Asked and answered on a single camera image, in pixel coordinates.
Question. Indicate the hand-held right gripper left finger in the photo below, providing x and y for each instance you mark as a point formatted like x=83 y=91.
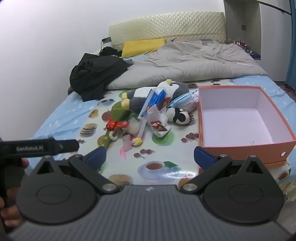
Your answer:
x=96 y=157

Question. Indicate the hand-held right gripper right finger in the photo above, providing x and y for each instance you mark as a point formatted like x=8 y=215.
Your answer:
x=204 y=158

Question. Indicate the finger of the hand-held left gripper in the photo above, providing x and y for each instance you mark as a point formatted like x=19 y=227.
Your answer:
x=68 y=145

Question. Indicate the red foil wrapper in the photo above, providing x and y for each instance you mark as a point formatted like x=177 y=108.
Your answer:
x=115 y=124

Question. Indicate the orange cardboard box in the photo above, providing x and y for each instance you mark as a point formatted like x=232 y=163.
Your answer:
x=242 y=153

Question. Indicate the clear plastic packet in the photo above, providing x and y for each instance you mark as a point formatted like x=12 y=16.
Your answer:
x=138 y=127

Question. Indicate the blue face mask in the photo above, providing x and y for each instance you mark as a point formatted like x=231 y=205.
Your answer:
x=182 y=99

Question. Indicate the blue white plastic bag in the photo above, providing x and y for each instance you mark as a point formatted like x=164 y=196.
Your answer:
x=157 y=99

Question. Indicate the person's left hand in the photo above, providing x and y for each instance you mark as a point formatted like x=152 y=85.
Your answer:
x=9 y=215

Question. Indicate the food print plastic mat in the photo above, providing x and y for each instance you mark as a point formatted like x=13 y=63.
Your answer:
x=175 y=148

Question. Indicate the light blue bedsheet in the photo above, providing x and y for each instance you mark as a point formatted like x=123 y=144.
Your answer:
x=67 y=111

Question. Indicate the small yellow pink toy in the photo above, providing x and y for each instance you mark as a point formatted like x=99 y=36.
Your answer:
x=137 y=141

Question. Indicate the small panda plush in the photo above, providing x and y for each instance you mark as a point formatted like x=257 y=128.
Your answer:
x=178 y=115

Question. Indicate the green fabric massage bat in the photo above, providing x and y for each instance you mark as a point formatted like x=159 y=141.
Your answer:
x=118 y=107

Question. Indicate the crumpled white wrapper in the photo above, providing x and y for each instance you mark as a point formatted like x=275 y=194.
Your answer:
x=159 y=126

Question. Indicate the pale pink bottle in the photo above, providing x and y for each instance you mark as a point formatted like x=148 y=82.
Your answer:
x=193 y=104

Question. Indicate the grey white penguin plush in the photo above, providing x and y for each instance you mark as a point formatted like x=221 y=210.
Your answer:
x=179 y=89

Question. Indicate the black clothing pile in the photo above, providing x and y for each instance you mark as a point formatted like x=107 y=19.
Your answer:
x=97 y=74

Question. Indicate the grey duvet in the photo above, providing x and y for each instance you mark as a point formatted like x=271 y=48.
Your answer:
x=185 y=64

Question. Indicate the dark cloth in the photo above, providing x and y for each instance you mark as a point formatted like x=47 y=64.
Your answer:
x=109 y=51

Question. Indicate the yellow pillow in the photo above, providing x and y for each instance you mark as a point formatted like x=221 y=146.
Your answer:
x=141 y=46

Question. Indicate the row of small bottles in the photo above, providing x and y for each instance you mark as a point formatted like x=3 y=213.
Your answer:
x=240 y=43

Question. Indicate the blue curtain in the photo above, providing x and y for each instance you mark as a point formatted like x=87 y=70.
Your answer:
x=291 y=58

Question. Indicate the cream quilted headboard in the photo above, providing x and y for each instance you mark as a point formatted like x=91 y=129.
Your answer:
x=166 y=25

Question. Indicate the white wardrobe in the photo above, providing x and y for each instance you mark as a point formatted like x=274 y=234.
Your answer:
x=245 y=14

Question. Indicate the black rod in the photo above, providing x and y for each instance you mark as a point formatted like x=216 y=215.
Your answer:
x=277 y=7

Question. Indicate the black wall charger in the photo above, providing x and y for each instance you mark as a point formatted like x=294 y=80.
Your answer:
x=106 y=39

